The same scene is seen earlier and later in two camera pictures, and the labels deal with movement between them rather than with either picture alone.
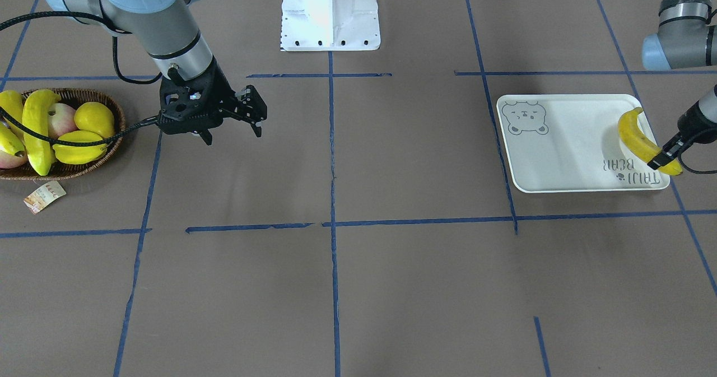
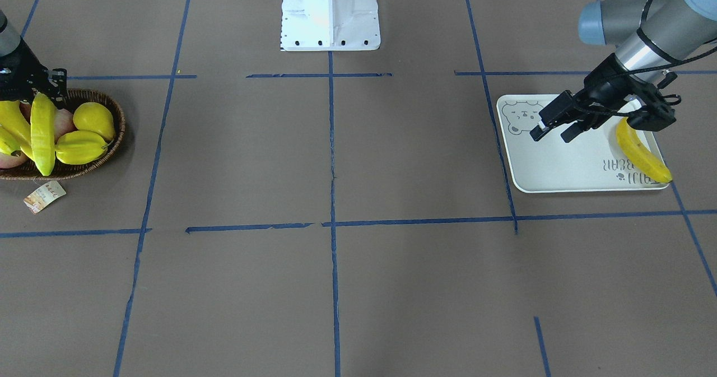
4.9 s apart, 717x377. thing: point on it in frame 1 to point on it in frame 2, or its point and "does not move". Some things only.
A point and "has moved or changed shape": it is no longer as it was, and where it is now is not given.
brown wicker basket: x=75 y=97 does not move
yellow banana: x=637 y=142 has moved or changed shape
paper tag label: x=39 y=199 does not move
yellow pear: x=95 y=117 does not move
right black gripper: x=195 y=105 to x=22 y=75
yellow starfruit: x=81 y=154 does not move
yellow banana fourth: x=9 y=142 does not move
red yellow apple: x=8 y=160 does not move
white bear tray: x=564 y=143 does not move
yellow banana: x=35 y=115 has moved or changed shape
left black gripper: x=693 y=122 to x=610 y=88
